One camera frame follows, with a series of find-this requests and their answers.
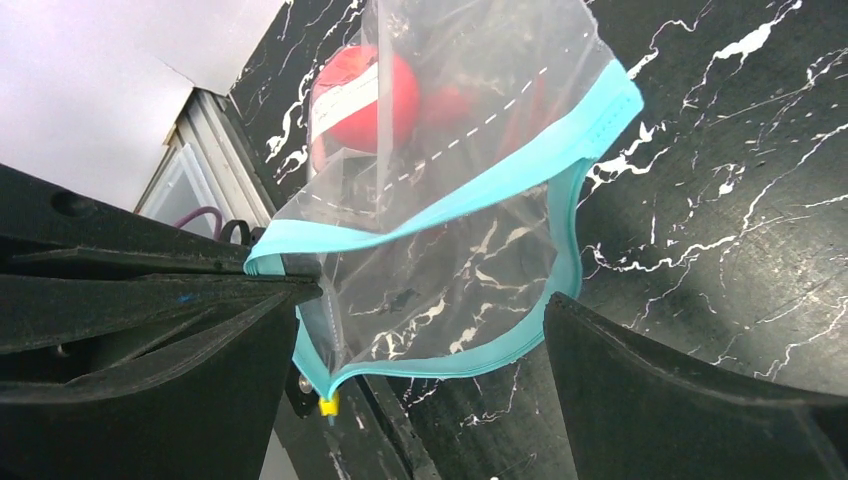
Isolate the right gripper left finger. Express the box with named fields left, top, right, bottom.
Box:
left=1, top=166, right=321, bottom=479

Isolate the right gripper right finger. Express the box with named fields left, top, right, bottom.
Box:
left=544, top=293, right=847, bottom=479

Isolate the clear zip top bag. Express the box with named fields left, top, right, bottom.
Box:
left=244, top=1, right=643, bottom=416

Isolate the red toy apple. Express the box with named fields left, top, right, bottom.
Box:
left=309, top=45, right=420, bottom=172

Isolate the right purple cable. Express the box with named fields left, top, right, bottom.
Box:
left=173, top=205, right=225, bottom=240

